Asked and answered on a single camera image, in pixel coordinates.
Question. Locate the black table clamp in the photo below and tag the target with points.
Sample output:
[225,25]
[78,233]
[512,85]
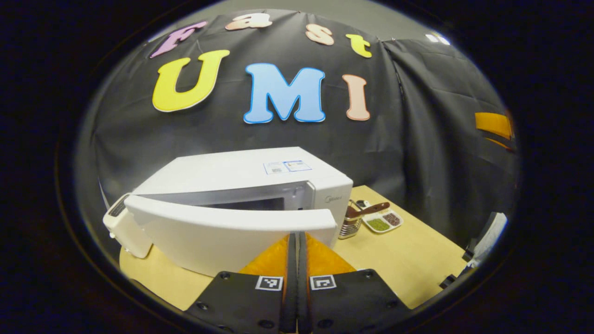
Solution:
[448,281]

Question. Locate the ceiling light panel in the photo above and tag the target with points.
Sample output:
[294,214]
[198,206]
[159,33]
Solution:
[438,38]

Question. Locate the white microwave oven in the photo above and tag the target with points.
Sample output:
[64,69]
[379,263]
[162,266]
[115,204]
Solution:
[222,171]

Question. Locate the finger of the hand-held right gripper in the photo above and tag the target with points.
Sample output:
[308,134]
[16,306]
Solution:
[493,124]
[501,145]

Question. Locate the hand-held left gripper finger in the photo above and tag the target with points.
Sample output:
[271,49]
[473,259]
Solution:
[302,287]
[291,287]

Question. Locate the white divided bean dish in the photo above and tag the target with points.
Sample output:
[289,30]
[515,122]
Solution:
[380,224]

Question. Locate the black backdrop cloth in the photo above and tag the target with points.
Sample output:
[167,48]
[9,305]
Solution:
[417,139]

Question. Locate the metal mesh basket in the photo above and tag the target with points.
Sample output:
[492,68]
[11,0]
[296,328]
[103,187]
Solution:
[349,229]

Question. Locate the white toaster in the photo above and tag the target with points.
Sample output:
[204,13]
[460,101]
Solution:
[125,232]

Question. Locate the brown wooden spoon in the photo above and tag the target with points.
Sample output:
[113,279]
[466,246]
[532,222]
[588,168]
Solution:
[371,209]

